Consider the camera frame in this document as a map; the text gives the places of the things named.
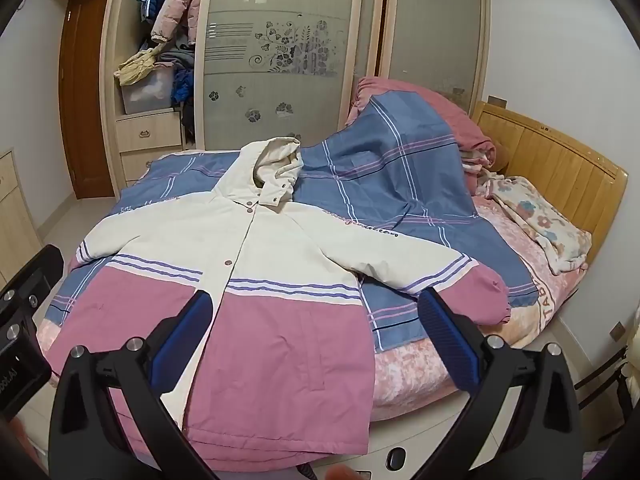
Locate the hanging pink puffer jacket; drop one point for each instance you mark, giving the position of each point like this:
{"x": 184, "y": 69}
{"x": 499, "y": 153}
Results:
{"x": 180, "y": 5}

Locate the clear plastic storage box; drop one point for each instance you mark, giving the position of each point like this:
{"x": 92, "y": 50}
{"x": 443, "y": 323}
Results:
{"x": 147, "y": 92}

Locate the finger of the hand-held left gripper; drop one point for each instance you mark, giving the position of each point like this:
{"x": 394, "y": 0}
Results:
{"x": 35, "y": 275}

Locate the brown wooden door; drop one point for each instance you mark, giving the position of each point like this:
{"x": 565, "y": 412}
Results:
{"x": 85, "y": 100}

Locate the wall switch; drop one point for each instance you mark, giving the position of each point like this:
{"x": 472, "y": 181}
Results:
{"x": 617, "y": 330}

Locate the pink quilt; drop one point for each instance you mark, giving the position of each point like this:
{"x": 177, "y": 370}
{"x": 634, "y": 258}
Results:
{"x": 450, "y": 105}

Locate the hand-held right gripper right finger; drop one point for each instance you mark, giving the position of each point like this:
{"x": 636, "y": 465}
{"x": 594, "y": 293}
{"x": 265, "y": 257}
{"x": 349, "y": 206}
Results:
{"x": 450, "y": 340}

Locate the person's right hand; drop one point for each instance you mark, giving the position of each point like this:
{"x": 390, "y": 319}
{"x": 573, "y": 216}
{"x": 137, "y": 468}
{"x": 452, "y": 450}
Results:
{"x": 341, "y": 474}

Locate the blue plaid quilt cover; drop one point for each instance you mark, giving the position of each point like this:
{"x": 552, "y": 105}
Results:
{"x": 360, "y": 185}

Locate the wall outlet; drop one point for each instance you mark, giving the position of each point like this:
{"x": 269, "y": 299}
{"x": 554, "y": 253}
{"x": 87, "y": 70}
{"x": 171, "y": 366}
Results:
{"x": 497, "y": 101}

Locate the frosted plain sliding door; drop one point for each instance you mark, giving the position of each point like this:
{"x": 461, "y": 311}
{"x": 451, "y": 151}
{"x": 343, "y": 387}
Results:
{"x": 435, "y": 25}

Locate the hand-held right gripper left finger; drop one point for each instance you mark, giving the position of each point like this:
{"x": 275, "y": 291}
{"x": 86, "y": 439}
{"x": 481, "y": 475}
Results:
{"x": 185, "y": 340}

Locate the grey folded clothes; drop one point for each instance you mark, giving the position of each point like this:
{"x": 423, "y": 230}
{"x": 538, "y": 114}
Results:
{"x": 175, "y": 56}

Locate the beige wardrobe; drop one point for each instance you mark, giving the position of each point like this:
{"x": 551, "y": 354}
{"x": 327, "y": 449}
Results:
{"x": 112, "y": 85}

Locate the beige wardrobe drawer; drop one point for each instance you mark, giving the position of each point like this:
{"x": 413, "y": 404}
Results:
{"x": 145, "y": 165}
{"x": 147, "y": 132}

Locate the yellow crumpled cloth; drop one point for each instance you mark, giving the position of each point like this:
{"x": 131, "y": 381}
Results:
{"x": 135, "y": 65}

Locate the frosted floral sliding door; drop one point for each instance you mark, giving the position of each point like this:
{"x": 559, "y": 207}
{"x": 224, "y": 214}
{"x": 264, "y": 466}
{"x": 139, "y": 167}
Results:
{"x": 280, "y": 100}

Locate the pink and white hooded jacket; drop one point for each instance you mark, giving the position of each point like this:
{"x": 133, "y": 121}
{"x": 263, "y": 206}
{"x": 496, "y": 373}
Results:
{"x": 280, "y": 340}

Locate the floral fleece blanket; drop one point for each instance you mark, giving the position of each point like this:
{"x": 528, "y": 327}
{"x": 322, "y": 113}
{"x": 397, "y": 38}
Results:
{"x": 540, "y": 215}

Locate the wooden headboard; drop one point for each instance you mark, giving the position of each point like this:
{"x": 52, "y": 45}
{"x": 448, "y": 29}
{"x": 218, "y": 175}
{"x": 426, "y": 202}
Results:
{"x": 550, "y": 155}

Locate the dark hanging clothes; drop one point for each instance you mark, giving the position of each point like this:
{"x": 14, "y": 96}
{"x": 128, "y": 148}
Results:
{"x": 187, "y": 122}

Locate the beige side cabinet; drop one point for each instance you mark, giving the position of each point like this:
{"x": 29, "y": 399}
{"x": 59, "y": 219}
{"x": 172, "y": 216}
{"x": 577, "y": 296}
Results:
{"x": 15, "y": 220}

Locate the dark blue crumpled clothes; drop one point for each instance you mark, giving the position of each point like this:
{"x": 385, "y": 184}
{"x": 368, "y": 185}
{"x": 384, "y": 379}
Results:
{"x": 182, "y": 85}

